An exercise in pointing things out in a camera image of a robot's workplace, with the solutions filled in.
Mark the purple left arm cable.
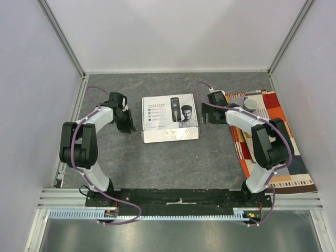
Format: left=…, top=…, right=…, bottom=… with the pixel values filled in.
left=71, top=86, right=143, bottom=227

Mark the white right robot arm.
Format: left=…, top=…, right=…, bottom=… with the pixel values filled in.
left=202, top=88, right=294, bottom=207

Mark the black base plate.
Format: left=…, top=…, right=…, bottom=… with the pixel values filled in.
left=85, top=187, right=272, bottom=211

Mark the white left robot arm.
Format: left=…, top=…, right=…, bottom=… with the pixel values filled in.
left=59, top=92, right=136, bottom=206

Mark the colourful patchwork cloth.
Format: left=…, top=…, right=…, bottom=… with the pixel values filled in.
left=226, top=90, right=317, bottom=194

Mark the white box with black tray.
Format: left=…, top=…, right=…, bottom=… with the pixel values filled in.
left=141, top=93, right=200, bottom=143

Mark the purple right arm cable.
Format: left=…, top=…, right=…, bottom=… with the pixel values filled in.
left=195, top=81, right=293, bottom=227

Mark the grey slotted cable duct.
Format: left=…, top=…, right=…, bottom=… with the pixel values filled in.
left=48, top=209, right=262, bottom=221

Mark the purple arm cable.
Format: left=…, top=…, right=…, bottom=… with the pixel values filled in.
left=71, top=86, right=143, bottom=227
left=195, top=81, right=293, bottom=227

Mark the white patterned cup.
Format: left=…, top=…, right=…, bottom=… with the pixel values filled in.
left=243, top=97, right=259, bottom=113

